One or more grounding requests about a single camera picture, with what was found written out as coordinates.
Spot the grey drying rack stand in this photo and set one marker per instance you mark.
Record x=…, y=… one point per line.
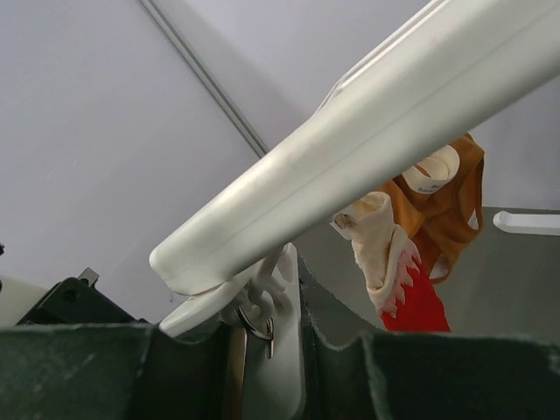
x=527, y=223

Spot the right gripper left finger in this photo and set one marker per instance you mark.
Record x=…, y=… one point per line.
x=115, y=371

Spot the white clip sock hanger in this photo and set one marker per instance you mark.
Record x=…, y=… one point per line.
x=450, y=67

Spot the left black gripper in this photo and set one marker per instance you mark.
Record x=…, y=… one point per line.
x=75, y=300

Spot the red sock back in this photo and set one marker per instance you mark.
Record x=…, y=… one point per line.
x=396, y=281

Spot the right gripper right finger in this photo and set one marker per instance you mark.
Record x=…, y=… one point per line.
x=354, y=370

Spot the orange brown sock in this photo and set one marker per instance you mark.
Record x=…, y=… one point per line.
x=438, y=203

